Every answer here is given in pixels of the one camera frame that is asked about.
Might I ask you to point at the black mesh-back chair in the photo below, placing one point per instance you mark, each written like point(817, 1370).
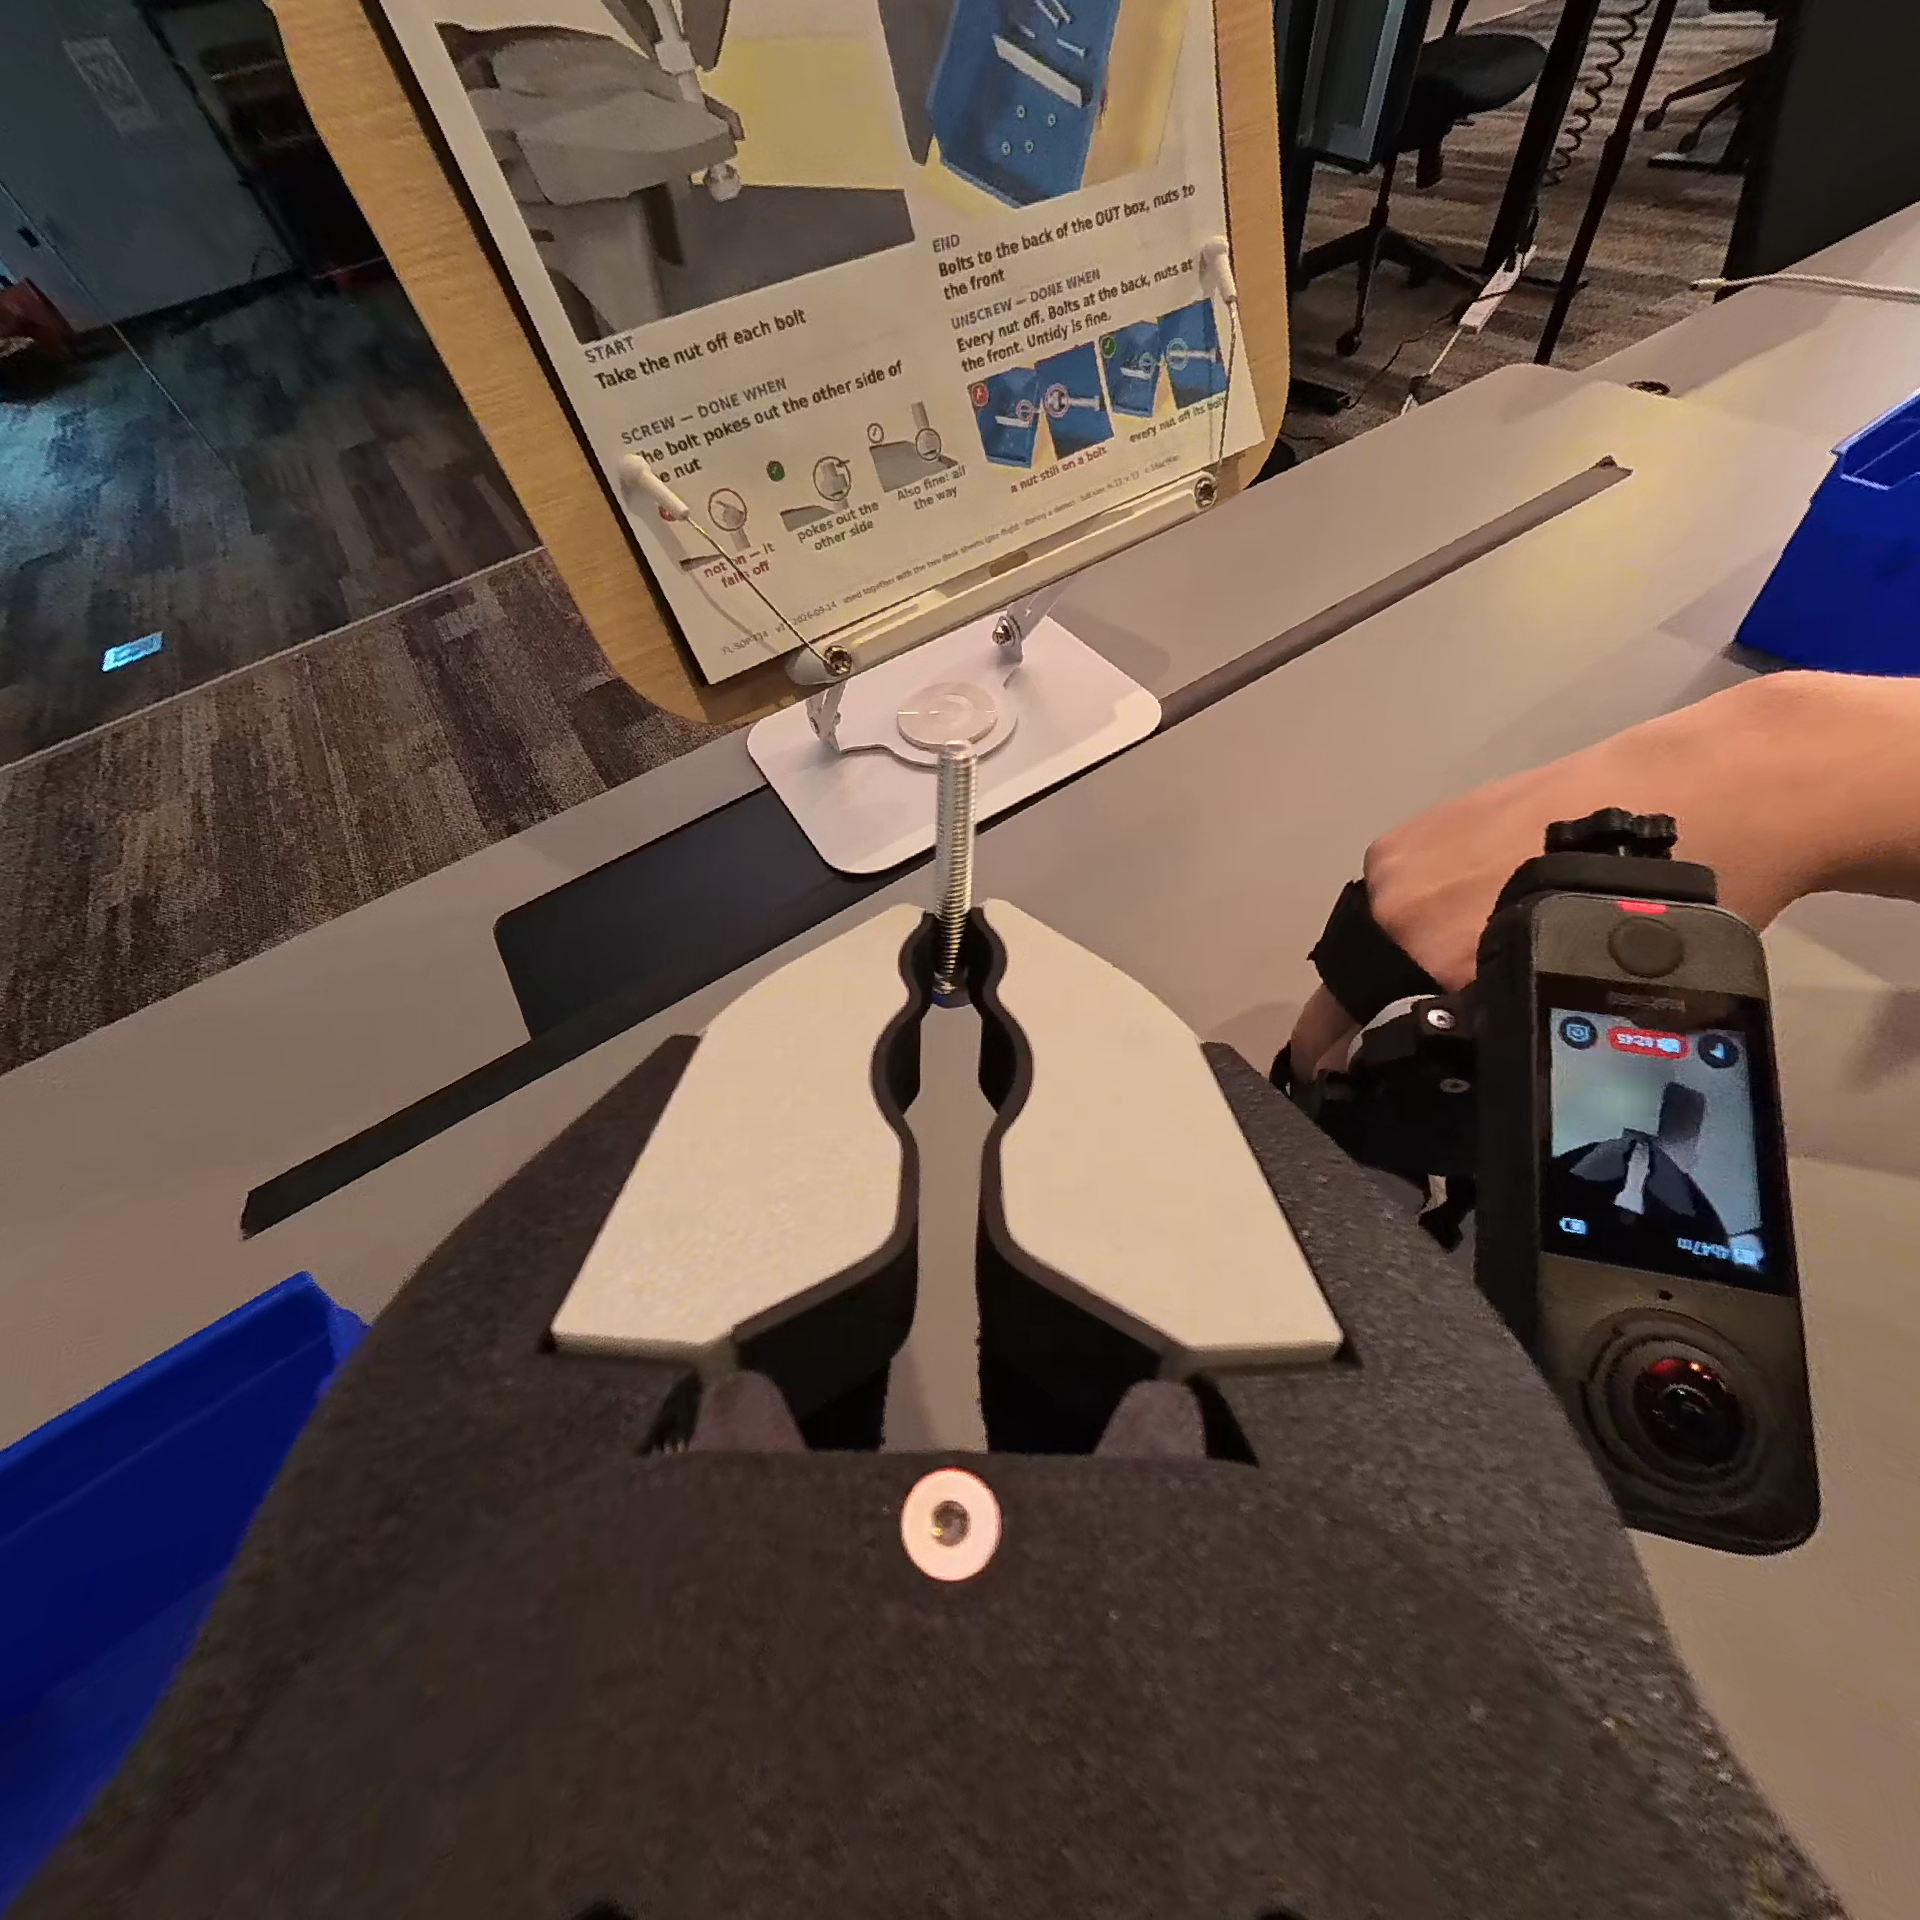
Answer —
point(1831, 121)

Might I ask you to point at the printed instruction sheet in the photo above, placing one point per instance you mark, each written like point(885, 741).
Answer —
point(751, 375)

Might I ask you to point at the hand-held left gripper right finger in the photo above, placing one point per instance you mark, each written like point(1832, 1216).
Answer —
point(1157, 1184)

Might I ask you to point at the black monitor on floor stand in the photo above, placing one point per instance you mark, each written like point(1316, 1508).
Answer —
point(1349, 73)

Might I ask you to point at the light wooden board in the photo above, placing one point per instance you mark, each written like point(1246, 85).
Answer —
point(520, 391)

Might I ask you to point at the blue plastic bin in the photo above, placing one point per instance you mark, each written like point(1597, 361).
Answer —
point(1846, 583)

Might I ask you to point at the silver bolt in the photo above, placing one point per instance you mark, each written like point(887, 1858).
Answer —
point(954, 838)

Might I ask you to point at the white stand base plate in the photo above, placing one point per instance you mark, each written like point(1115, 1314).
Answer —
point(1079, 703)

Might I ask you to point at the person's right hand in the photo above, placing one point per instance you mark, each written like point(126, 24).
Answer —
point(1471, 870)

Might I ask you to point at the blue bin with divider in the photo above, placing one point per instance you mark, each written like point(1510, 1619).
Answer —
point(122, 1500)

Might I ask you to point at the white power strip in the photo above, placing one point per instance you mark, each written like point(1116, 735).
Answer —
point(1490, 307)

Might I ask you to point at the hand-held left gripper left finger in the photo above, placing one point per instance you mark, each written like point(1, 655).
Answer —
point(751, 1169)

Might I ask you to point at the black office chair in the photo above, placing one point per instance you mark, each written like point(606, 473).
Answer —
point(1477, 67)

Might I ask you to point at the grey desk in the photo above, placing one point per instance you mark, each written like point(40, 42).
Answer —
point(1349, 631)

